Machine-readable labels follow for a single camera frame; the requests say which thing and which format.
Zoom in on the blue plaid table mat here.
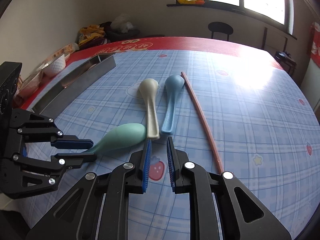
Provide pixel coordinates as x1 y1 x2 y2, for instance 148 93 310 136
24 49 320 240

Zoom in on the bread bag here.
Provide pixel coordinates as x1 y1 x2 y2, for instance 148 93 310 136
49 42 80 62

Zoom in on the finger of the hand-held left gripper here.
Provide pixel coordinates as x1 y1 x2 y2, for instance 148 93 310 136
10 110 94 152
2 152 98 200

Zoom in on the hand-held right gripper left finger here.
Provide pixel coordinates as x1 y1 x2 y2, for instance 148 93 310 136
25 139 153 240

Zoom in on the blue spoon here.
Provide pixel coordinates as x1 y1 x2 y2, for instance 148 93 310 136
160 74 186 134

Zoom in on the clear plastic bag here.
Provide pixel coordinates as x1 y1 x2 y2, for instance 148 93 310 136
110 13 135 33

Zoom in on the pile of clothes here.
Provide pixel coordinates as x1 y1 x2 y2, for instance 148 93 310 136
78 22 110 48

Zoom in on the black folded frame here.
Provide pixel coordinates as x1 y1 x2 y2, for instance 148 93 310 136
261 27 288 53

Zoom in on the green spoon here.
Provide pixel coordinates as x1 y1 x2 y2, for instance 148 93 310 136
84 123 147 155

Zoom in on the beige spoon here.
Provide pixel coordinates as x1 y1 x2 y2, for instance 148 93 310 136
139 79 160 140

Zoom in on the clear plastic food container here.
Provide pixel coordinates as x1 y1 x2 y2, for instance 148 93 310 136
17 69 44 98

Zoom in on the black round stool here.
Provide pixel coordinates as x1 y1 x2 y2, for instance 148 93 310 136
207 22 234 42

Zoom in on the black rice cooker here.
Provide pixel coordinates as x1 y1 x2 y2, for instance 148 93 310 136
274 51 297 77

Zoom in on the pink chopstick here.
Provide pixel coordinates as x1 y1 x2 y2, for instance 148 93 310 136
180 71 224 175

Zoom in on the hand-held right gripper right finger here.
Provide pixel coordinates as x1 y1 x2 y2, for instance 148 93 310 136
166 137 292 240

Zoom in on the red printed tablecloth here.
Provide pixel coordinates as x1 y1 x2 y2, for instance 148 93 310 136
14 36 285 110

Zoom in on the metal utensil tray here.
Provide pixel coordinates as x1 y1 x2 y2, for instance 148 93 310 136
32 54 117 117

